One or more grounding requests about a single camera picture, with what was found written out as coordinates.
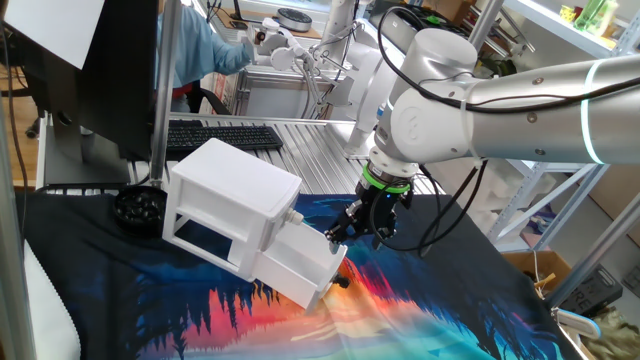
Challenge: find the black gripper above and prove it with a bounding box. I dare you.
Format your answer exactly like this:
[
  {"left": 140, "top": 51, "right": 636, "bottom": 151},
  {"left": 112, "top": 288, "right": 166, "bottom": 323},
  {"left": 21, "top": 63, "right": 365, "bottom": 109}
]
[{"left": 323, "top": 180, "right": 414, "bottom": 251}]

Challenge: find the white plastic box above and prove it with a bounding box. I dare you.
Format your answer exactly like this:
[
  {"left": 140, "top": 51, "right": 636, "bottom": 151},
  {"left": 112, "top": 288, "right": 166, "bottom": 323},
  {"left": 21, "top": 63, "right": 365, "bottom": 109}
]
[{"left": 251, "top": 221, "right": 352, "bottom": 315}]

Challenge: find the colourful forest sunset cloth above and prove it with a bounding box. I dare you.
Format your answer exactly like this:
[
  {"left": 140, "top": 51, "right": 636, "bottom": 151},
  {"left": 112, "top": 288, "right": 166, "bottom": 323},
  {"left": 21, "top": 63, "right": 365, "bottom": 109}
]
[{"left": 14, "top": 192, "right": 584, "bottom": 360}]

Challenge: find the white box lid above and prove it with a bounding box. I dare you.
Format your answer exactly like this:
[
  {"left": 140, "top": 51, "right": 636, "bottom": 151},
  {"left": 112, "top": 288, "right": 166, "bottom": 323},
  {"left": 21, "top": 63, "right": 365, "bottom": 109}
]
[{"left": 161, "top": 137, "right": 304, "bottom": 284}]

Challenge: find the white packaging foam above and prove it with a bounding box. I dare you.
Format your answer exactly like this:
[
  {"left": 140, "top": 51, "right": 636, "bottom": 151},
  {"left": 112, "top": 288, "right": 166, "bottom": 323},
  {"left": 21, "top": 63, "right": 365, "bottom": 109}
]
[{"left": 429, "top": 159, "right": 546, "bottom": 246}]

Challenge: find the black keyboard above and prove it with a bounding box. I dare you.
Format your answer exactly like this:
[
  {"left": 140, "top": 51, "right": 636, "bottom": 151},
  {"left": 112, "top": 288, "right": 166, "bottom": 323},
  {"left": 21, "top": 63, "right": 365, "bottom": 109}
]
[{"left": 166, "top": 119, "right": 285, "bottom": 154}]

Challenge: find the brown cardboard box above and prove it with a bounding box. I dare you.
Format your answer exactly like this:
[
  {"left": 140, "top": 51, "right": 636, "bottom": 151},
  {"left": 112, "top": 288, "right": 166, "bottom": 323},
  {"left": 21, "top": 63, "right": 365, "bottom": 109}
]
[{"left": 502, "top": 249, "right": 574, "bottom": 301}]

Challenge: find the white articulated device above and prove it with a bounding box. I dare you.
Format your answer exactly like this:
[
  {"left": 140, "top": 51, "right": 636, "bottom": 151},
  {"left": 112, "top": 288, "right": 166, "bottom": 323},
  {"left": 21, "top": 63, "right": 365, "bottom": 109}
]
[{"left": 244, "top": 17, "right": 359, "bottom": 121}]

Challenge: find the white red printed carton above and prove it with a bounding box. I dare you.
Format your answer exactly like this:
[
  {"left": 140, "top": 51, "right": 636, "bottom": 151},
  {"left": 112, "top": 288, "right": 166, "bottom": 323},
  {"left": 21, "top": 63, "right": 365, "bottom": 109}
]
[{"left": 212, "top": 72, "right": 241, "bottom": 116}]

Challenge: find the black chair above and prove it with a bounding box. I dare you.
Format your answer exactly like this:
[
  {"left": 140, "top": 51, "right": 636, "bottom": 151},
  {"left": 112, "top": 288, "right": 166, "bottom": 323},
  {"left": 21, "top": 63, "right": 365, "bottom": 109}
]
[{"left": 187, "top": 82, "right": 234, "bottom": 116}]

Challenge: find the black machine with green part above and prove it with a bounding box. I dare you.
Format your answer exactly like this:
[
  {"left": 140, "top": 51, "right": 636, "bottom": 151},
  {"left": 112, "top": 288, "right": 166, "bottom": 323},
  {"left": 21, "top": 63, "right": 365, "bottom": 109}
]
[{"left": 367, "top": 0, "right": 476, "bottom": 56}]

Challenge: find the round grey black speaker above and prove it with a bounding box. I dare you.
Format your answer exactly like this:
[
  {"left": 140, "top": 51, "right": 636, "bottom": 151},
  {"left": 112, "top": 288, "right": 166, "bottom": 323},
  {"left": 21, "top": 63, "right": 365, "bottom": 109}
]
[{"left": 276, "top": 7, "right": 314, "bottom": 34}]

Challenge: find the black round dish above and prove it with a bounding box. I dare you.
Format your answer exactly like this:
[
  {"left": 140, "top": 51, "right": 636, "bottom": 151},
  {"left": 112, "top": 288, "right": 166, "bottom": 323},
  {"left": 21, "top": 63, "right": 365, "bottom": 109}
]
[{"left": 112, "top": 184, "right": 169, "bottom": 236}]

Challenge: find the white blue-tipped device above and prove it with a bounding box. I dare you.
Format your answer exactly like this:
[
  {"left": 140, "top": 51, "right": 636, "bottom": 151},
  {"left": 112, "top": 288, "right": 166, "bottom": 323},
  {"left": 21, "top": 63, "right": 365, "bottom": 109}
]
[{"left": 549, "top": 307, "right": 604, "bottom": 341}]

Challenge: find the black plastic crate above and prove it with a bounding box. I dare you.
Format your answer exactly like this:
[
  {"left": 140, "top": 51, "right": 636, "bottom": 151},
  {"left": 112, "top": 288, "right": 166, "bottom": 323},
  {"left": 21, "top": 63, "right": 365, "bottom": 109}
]
[{"left": 559, "top": 264, "right": 626, "bottom": 316}]

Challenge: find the person in blue shirt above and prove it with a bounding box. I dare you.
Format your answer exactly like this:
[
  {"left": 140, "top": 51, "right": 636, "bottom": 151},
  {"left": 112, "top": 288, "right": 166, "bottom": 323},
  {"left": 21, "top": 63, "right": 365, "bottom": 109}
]
[{"left": 154, "top": 4, "right": 256, "bottom": 114}]

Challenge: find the camouflage fabric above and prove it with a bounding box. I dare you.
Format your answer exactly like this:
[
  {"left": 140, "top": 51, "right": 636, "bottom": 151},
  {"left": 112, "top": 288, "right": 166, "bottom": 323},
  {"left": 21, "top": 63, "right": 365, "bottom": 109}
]
[{"left": 582, "top": 307, "right": 640, "bottom": 360}]

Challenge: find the metal shelf rack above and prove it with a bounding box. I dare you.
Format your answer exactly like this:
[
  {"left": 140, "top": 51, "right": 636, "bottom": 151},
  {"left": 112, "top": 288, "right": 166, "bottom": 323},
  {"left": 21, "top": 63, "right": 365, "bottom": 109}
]
[{"left": 459, "top": 0, "right": 640, "bottom": 251}]

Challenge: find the grey monitor stand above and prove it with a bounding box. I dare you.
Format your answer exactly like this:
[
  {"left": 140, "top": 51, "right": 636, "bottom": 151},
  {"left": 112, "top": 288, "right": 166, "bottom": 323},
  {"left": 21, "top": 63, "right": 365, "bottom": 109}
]
[{"left": 43, "top": 113, "right": 132, "bottom": 190}]

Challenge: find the black monitor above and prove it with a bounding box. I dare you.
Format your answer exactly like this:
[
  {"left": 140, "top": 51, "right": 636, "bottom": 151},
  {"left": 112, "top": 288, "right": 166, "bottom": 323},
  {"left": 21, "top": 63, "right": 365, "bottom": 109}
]
[{"left": 2, "top": 0, "right": 169, "bottom": 161}]

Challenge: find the green bottle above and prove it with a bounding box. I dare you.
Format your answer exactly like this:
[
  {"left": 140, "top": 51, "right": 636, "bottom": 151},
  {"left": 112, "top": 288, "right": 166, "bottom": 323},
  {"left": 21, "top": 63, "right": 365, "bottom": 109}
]
[{"left": 573, "top": 0, "right": 619, "bottom": 36}]

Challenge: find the white sheet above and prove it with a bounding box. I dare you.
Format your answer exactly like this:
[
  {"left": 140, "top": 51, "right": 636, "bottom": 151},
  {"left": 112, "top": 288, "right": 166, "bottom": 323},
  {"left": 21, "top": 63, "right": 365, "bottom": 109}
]
[{"left": 2, "top": 0, "right": 106, "bottom": 71}]

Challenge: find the aluminium frame post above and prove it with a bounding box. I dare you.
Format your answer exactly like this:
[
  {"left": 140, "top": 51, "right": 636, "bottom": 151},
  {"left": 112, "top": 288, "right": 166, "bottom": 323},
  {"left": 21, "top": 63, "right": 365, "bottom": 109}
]
[
  {"left": 467, "top": 0, "right": 506, "bottom": 51},
  {"left": 149, "top": 0, "right": 184, "bottom": 189},
  {"left": 544, "top": 197, "right": 640, "bottom": 309},
  {"left": 0, "top": 99, "right": 36, "bottom": 360}
]

